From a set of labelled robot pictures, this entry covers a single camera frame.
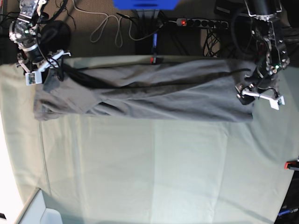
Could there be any centre edge clamp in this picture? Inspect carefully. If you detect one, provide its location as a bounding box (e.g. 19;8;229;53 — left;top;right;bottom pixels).
150;33;157;64

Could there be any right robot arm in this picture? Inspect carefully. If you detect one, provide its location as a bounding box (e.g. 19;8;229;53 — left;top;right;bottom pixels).
9;0;71;85

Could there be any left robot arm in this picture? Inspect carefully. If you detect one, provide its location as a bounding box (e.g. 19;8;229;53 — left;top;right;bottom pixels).
235;0;290;110

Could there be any white bin corner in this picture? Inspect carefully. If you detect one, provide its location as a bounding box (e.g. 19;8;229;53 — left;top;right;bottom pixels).
15;188;63;224

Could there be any white looped cable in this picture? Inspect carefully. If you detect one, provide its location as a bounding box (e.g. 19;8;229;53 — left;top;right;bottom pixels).
74;0;124;48

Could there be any grey t-shirt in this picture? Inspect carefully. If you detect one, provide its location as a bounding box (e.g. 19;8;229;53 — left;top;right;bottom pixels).
32;58;281;124

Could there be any edge clamp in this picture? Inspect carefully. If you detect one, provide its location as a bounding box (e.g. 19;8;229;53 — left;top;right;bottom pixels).
150;33;157;64
284;160;299;171

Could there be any black round base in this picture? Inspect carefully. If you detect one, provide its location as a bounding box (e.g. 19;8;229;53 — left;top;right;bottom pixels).
39;21;71;54

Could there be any right edge clamp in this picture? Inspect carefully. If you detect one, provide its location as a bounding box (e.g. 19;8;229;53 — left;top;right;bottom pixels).
284;160;299;171

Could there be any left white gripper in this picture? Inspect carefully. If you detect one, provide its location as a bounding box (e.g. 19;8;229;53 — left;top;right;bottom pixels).
235;84;285;110

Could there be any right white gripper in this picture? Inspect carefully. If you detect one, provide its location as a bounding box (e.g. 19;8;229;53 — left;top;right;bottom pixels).
16;50;71;86

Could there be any blue box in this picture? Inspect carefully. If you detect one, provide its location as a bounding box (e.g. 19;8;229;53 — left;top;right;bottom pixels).
113;0;178;10

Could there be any pale green table cloth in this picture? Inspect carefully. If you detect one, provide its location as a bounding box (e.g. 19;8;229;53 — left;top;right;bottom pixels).
0;64;299;224

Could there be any black power strip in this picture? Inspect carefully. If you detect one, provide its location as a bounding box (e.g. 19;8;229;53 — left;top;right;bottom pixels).
176;18;229;30

